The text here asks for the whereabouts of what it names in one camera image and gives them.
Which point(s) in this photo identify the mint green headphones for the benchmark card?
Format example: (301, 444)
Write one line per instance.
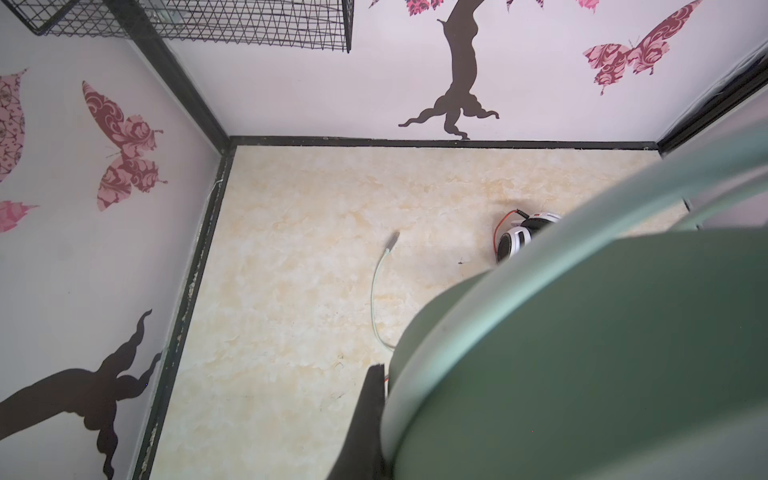
(594, 355)

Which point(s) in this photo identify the white black headphones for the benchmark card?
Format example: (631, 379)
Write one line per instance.
(517, 229)

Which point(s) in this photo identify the black wire basket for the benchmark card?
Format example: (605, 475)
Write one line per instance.
(317, 25)

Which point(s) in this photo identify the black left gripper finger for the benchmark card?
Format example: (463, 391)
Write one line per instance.
(361, 454)

